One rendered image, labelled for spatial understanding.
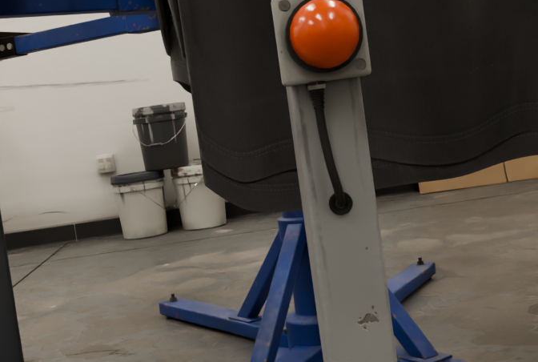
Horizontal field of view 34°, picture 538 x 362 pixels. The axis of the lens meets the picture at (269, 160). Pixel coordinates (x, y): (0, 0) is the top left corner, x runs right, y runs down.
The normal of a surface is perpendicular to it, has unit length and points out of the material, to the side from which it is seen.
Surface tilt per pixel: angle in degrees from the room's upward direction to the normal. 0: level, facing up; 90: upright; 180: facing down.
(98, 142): 90
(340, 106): 90
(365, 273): 90
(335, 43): 119
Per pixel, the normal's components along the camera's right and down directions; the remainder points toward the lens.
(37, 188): 0.06, 0.04
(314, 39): -0.40, 0.27
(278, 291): -0.40, -0.65
